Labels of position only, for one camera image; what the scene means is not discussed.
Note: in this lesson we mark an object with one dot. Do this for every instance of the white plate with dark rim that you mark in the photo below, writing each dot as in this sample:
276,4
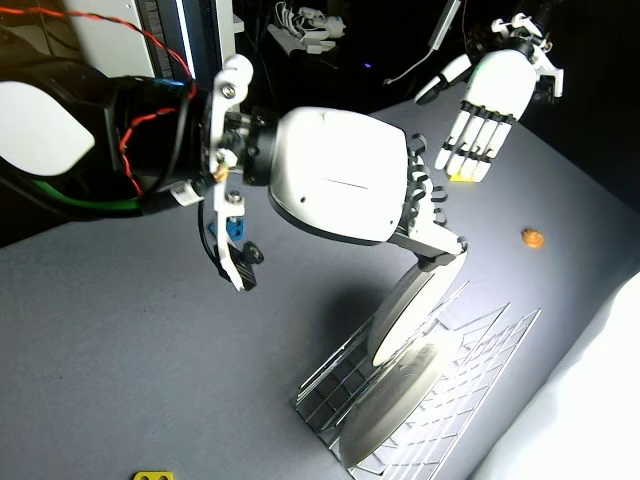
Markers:
390,415
400,320

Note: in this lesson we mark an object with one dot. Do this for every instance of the blue pentagon piece with holes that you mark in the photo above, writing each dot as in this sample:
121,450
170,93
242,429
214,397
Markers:
236,227

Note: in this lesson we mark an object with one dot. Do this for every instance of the yellow rectangular block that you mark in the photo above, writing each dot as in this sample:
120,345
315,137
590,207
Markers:
460,178

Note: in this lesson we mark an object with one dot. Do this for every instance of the spare white robot hand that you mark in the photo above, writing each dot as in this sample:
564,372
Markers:
305,30

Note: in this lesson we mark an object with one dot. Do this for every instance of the orange swirl toy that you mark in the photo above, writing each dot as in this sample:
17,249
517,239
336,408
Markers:
533,238

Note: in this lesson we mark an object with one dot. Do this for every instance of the grey table cloth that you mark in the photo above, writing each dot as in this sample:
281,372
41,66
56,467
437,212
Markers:
150,325

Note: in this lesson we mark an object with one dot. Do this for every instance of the white cabinet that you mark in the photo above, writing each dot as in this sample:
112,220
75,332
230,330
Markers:
105,40

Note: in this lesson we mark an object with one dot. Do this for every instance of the yellow piece with holes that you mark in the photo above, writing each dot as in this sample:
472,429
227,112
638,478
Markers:
150,476

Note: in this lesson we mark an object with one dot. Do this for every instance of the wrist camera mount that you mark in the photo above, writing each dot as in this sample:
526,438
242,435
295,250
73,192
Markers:
235,67
552,75

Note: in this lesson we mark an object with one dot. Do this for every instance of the white post with light strip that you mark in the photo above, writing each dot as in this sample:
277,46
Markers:
230,30

